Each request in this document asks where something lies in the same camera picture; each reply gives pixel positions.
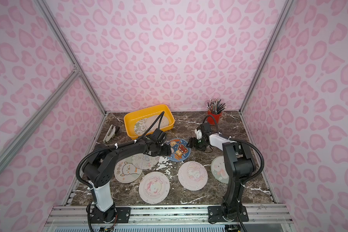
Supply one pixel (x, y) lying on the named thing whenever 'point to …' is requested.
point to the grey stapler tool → (112, 130)
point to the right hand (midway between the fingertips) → (192, 145)
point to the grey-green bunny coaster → (219, 170)
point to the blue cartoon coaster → (180, 152)
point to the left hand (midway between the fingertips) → (168, 152)
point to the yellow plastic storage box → (131, 118)
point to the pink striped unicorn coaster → (153, 187)
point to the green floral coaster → (141, 126)
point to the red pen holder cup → (217, 117)
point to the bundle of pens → (216, 107)
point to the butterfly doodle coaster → (144, 161)
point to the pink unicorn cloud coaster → (193, 176)
